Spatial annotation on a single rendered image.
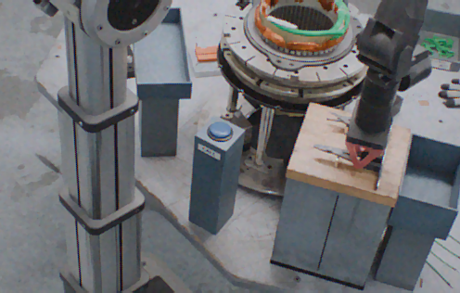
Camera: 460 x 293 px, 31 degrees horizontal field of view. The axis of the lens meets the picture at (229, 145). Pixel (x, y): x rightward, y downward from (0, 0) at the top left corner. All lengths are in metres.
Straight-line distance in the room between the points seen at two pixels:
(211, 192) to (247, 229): 0.15
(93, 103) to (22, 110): 1.77
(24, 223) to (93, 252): 1.16
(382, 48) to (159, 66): 0.57
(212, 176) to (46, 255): 1.16
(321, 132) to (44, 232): 1.38
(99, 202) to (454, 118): 0.97
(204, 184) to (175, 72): 0.24
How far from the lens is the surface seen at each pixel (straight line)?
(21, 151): 2.97
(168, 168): 1.83
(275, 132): 1.94
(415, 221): 1.51
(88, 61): 1.30
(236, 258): 1.68
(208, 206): 1.66
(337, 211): 1.52
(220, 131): 1.54
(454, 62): 2.22
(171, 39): 1.77
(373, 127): 1.39
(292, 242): 1.62
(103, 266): 1.65
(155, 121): 1.77
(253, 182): 1.79
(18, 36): 3.46
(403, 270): 1.66
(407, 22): 1.28
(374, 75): 1.34
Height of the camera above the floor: 2.12
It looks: 45 degrees down
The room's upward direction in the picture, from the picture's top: 7 degrees clockwise
